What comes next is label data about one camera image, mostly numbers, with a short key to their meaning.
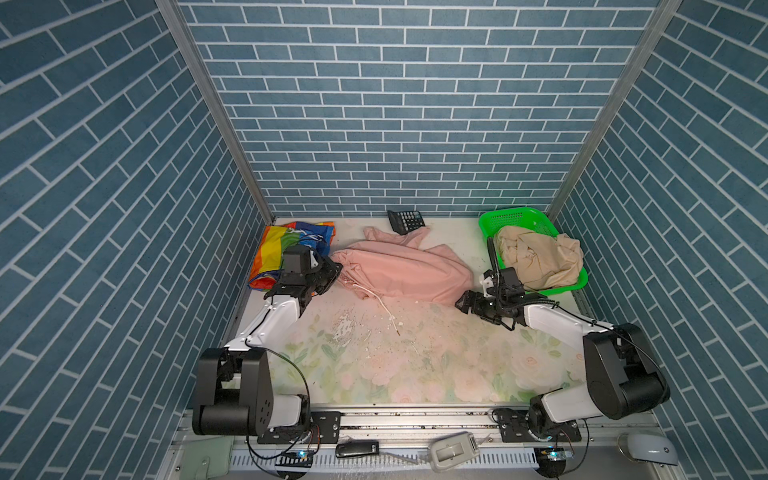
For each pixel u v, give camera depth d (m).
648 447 0.66
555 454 0.72
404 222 1.18
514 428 0.73
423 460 0.71
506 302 0.71
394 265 0.96
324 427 0.74
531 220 1.13
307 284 0.69
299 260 0.67
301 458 0.72
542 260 1.02
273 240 1.06
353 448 0.68
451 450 0.69
